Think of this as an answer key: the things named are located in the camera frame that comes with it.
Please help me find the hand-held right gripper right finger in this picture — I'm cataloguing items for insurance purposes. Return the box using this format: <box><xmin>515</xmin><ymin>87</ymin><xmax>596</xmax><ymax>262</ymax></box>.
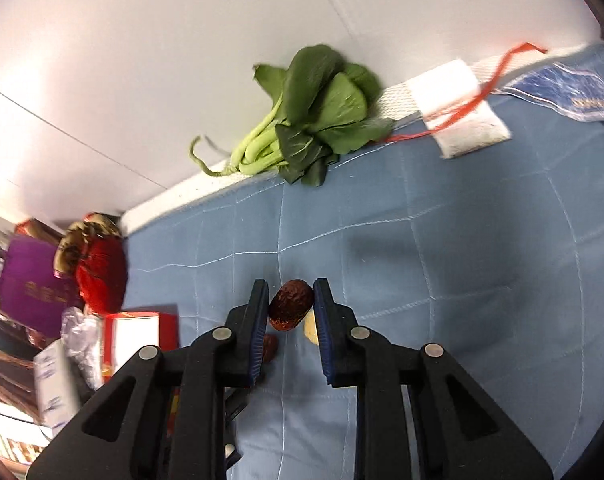
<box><xmin>313</xmin><ymin>277</ymin><xmax>555</xmax><ymax>480</ymax></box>

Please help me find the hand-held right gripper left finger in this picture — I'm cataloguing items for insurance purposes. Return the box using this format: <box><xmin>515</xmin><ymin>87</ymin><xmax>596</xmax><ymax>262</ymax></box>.
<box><xmin>26</xmin><ymin>279</ymin><xmax>271</xmax><ymax>480</ymax></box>

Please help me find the pale yellow fruit piece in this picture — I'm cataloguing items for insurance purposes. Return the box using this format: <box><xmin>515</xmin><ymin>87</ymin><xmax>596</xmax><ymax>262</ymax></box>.
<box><xmin>302</xmin><ymin>310</ymin><xmax>321</xmax><ymax>348</ymax></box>

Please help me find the red and white box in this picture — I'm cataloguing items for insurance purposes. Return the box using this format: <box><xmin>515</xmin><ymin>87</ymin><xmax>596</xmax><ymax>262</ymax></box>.
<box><xmin>100</xmin><ymin>303</ymin><xmax>179</xmax><ymax>386</ymax></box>

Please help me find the blue quilted mattress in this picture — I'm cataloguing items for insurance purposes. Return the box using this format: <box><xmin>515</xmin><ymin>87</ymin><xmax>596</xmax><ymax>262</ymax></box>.
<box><xmin>120</xmin><ymin>43</ymin><xmax>604</xmax><ymax>480</ymax></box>

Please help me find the clear plastic bag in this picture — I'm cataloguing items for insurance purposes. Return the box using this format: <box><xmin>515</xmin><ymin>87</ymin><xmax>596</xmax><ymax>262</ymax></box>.
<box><xmin>60</xmin><ymin>307</ymin><xmax>105</xmax><ymax>390</ymax></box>

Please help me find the red and gold cloth bundle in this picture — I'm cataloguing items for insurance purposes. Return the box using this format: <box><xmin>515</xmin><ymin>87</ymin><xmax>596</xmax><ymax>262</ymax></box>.
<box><xmin>54</xmin><ymin>213</ymin><xmax>128</xmax><ymax>314</ymax></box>

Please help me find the white and blue carton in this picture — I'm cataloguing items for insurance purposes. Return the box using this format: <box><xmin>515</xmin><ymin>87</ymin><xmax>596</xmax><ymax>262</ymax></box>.
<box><xmin>34</xmin><ymin>338</ymin><xmax>80</xmax><ymax>427</ymax></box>

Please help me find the green bok choy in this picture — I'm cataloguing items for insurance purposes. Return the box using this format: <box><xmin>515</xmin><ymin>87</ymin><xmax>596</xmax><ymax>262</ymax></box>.
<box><xmin>190</xmin><ymin>44</ymin><xmax>395</xmax><ymax>187</ymax></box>

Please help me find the purple gift box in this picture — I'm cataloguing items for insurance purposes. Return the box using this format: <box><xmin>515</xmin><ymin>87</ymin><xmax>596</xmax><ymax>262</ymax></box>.
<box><xmin>0</xmin><ymin>238</ymin><xmax>83</xmax><ymax>336</ymax></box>

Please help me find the white folded cloth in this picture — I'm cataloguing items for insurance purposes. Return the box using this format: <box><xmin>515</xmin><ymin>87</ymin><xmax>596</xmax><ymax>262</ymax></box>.
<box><xmin>410</xmin><ymin>59</ymin><xmax>513</xmax><ymax>160</ymax></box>

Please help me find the blue printed plastic bag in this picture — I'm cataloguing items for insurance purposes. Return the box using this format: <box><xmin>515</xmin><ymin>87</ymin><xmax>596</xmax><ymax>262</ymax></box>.
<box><xmin>502</xmin><ymin>50</ymin><xmax>604</xmax><ymax>137</ymax></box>

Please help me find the red string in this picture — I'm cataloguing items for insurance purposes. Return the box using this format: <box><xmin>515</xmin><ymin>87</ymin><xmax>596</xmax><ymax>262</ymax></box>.
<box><xmin>385</xmin><ymin>42</ymin><xmax>549</xmax><ymax>143</ymax></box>

